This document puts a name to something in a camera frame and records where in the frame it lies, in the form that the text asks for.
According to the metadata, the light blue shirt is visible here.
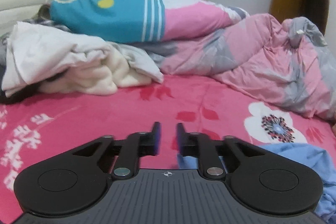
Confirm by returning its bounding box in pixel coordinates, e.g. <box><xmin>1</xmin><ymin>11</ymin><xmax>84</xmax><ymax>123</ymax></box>
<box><xmin>174</xmin><ymin>138</ymin><xmax>323</xmax><ymax>223</ymax></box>

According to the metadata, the white cream clothes pile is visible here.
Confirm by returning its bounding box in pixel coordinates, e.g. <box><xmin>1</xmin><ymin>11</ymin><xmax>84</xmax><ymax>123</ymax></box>
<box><xmin>1</xmin><ymin>22</ymin><xmax>163</xmax><ymax>96</ymax></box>

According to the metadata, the pink floral bed sheet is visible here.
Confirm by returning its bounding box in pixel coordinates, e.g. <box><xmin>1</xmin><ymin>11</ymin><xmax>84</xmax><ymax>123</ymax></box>
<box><xmin>1</xmin><ymin>76</ymin><xmax>335</xmax><ymax>223</ymax></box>

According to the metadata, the pink and grey quilt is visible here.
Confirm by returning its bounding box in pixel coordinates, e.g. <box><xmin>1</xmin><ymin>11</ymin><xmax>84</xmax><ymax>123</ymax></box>
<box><xmin>139</xmin><ymin>14</ymin><xmax>335</xmax><ymax>121</ymax></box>

